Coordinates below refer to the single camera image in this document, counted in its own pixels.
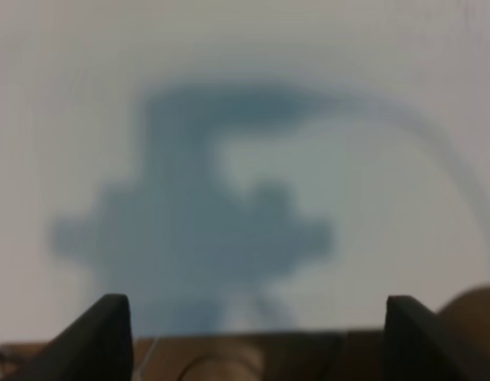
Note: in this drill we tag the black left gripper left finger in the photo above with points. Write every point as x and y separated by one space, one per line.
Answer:
97 346

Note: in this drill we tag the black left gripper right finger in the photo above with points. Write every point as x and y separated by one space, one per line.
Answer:
418 345

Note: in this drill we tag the brown teapot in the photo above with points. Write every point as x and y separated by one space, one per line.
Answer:
350 355

